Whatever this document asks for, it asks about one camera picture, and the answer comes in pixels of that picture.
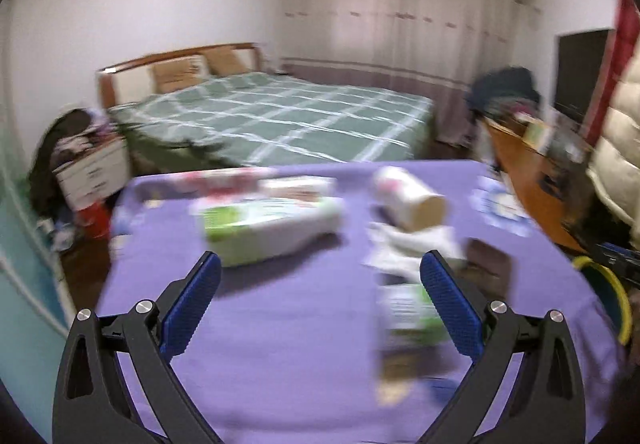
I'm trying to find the bed with green plaid cover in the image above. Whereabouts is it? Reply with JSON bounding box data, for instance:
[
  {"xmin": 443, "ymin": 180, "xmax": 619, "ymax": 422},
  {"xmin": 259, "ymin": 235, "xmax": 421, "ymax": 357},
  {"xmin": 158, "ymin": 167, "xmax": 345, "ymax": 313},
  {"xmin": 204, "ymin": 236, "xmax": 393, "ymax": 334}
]
[{"xmin": 96, "ymin": 42, "xmax": 435, "ymax": 169}]

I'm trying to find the purple floral tablecloth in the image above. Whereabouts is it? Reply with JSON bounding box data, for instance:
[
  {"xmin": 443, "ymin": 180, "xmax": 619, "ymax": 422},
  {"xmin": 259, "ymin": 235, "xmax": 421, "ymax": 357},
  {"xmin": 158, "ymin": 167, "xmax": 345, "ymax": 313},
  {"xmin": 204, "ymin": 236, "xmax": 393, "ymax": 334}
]
[{"xmin": 95, "ymin": 160, "xmax": 628, "ymax": 444}]

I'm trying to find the pile of clothes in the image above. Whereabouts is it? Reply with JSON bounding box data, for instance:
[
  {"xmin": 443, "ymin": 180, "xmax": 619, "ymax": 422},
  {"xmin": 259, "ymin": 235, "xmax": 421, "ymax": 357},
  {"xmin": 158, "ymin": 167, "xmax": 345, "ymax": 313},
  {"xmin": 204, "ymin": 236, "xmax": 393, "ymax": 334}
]
[{"xmin": 467, "ymin": 66, "xmax": 541, "ymax": 122}]

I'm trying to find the dark bin with yellow rim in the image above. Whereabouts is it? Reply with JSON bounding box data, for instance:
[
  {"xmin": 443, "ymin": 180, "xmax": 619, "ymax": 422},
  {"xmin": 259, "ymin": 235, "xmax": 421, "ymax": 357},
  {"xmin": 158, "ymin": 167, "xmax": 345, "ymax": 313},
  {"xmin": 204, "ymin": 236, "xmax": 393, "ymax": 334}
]
[{"xmin": 572, "ymin": 255, "xmax": 633, "ymax": 347}]

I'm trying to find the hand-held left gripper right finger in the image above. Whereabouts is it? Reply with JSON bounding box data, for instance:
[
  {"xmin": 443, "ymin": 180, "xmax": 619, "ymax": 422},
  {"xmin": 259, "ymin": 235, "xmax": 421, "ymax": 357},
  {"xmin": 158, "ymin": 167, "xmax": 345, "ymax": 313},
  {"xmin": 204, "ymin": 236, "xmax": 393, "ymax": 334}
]
[{"xmin": 417, "ymin": 250, "xmax": 587, "ymax": 444}]

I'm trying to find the pink and white curtain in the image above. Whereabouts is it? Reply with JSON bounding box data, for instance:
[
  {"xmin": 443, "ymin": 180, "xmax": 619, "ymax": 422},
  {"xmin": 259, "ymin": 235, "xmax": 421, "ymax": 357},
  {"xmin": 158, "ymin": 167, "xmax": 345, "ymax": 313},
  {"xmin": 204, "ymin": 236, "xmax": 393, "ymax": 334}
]
[{"xmin": 286, "ymin": 0, "xmax": 523, "ymax": 147}]

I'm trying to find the black television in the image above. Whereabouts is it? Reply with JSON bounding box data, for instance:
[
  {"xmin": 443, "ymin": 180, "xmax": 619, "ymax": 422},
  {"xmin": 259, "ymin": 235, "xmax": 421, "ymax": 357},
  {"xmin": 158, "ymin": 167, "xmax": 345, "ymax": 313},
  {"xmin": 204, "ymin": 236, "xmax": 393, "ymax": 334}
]
[{"xmin": 552, "ymin": 28, "xmax": 616, "ymax": 125}]

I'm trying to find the beige paper cup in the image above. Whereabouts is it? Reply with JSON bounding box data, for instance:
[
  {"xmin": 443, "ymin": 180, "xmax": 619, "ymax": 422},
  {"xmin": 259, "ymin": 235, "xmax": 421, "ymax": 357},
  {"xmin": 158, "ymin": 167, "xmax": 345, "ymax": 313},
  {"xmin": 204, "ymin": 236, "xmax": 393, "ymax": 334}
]
[{"xmin": 372, "ymin": 166, "xmax": 447, "ymax": 231}]

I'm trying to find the white tissue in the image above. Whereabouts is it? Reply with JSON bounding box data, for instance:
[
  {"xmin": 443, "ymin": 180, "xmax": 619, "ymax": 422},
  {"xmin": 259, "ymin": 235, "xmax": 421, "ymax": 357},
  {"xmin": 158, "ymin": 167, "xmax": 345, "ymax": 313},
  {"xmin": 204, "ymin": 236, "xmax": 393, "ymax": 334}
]
[{"xmin": 365, "ymin": 221, "xmax": 468, "ymax": 275}]

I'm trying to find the green and white wipes pack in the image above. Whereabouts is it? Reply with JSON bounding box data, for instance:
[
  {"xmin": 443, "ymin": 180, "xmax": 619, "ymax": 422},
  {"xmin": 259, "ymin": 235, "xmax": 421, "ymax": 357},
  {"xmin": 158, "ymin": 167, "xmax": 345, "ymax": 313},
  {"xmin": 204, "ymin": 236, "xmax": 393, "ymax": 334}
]
[{"xmin": 192, "ymin": 196, "xmax": 347, "ymax": 269}]

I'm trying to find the cream puffer jacket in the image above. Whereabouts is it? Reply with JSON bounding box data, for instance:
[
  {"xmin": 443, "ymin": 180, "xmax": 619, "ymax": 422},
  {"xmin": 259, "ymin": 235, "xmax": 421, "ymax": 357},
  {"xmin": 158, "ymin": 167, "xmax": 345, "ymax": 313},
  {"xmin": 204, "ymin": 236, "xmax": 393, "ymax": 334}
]
[{"xmin": 586, "ymin": 68, "xmax": 640, "ymax": 249}]

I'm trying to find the red bucket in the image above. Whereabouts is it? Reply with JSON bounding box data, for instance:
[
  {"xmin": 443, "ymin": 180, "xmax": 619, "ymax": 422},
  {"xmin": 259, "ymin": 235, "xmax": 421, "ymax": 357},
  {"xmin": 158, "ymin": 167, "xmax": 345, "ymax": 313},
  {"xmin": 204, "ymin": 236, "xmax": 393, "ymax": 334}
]
[{"xmin": 75, "ymin": 201, "xmax": 112, "ymax": 241}]

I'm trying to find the black jacket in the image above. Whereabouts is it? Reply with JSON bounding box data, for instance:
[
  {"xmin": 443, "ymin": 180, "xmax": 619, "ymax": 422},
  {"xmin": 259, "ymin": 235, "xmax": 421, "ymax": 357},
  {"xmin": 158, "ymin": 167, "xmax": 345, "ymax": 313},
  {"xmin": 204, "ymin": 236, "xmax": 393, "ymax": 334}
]
[{"xmin": 27, "ymin": 108, "xmax": 106, "ymax": 217}]

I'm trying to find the brown pillow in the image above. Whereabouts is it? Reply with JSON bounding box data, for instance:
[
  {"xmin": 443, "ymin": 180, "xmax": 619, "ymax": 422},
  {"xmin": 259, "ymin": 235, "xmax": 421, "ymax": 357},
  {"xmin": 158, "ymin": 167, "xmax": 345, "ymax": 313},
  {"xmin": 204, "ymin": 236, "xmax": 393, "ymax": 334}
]
[
  {"xmin": 202, "ymin": 46, "xmax": 248, "ymax": 76},
  {"xmin": 150, "ymin": 58, "xmax": 206, "ymax": 94}
]

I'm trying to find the brown wallet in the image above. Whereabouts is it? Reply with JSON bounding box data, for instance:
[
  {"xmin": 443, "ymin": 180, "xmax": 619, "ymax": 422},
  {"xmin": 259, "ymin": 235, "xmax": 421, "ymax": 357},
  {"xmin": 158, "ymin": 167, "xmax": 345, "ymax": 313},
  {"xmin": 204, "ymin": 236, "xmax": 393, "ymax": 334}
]
[{"xmin": 462, "ymin": 239, "xmax": 516, "ymax": 299}]

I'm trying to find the green and white carton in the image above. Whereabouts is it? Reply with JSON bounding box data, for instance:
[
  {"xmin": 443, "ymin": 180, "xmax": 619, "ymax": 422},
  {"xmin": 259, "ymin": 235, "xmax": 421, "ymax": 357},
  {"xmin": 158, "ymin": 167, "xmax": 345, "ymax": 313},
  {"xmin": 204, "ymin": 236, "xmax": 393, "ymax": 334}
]
[{"xmin": 375, "ymin": 281, "xmax": 453, "ymax": 405}]

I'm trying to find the white nightstand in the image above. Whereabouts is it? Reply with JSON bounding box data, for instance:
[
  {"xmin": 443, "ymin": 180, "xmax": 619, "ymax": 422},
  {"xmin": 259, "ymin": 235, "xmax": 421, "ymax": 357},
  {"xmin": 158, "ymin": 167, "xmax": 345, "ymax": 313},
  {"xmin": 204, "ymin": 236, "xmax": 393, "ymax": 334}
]
[{"xmin": 54, "ymin": 136, "xmax": 132, "ymax": 212}]

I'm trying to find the pale green box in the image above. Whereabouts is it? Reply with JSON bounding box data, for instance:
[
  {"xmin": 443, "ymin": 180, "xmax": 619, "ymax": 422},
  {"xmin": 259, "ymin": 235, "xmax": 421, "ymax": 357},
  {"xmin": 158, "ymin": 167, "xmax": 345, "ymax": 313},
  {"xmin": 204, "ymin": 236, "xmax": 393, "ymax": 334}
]
[{"xmin": 522, "ymin": 116, "xmax": 556, "ymax": 155}]

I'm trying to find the white tissue pack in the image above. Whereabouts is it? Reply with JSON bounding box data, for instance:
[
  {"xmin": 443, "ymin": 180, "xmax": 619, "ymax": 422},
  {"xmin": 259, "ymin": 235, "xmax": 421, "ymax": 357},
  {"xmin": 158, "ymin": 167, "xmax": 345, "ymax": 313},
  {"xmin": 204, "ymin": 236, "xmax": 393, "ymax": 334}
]
[{"xmin": 260, "ymin": 176, "xmax": 337, "ymax": 202}]

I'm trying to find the red dotted quilted jacket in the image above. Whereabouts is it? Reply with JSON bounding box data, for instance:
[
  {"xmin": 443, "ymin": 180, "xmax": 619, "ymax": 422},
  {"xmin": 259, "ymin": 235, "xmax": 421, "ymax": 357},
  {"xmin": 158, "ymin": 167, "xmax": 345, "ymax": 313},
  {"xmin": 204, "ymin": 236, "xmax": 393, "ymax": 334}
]
[{"xmin": 590, "ymin": 0, "xmax": 640, "ymax": 145}]

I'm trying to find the low wooden cabinet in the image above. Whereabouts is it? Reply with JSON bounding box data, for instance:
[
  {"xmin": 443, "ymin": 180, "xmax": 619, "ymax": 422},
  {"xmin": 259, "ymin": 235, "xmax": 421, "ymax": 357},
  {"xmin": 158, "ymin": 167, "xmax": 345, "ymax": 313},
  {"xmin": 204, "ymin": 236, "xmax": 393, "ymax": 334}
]
[{"xmin": 482, "ymin": 116, "xmax": 601, "ymax": 255}]

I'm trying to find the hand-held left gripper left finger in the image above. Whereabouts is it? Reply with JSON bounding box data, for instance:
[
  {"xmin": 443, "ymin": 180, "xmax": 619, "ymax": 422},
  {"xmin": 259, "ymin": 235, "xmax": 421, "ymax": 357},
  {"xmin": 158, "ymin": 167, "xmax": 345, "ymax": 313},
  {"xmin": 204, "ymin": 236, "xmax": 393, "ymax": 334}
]
[{"xmin": 51, "ymin": 251, "xmax": 223, "ymax": 444}]

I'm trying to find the wardrobe sliding door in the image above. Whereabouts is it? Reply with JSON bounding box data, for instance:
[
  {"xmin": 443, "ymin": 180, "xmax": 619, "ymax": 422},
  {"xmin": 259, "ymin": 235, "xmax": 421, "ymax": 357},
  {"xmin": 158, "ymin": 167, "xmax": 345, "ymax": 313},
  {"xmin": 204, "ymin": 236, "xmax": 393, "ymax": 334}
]
[{"xmin": 0, "ymin": 124, "xmax": 71, "ymax": 425}]

